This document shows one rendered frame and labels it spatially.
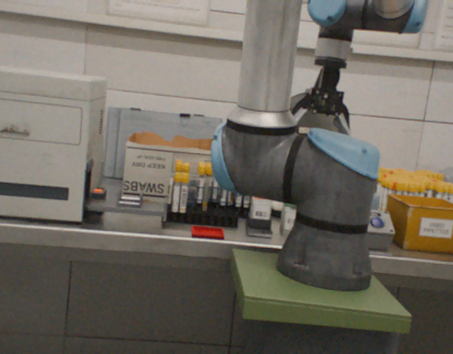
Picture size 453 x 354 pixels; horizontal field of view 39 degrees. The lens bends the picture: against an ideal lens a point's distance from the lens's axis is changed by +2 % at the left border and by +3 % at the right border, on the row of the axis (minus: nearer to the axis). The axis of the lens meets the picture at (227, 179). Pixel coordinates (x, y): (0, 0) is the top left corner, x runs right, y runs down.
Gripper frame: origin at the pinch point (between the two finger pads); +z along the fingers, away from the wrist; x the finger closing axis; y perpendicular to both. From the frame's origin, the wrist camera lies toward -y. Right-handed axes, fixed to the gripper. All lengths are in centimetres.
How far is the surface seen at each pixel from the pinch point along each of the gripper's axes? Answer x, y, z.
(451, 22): 38, -55, -38
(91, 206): -45, 18, 17
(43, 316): -71, -42, 67
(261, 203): -10.5, 10.3, 12.4
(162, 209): -31.4, 14.0, 16.2
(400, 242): 21.0, 6.9, 17.1
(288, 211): -4.4, 8.0, 13.8
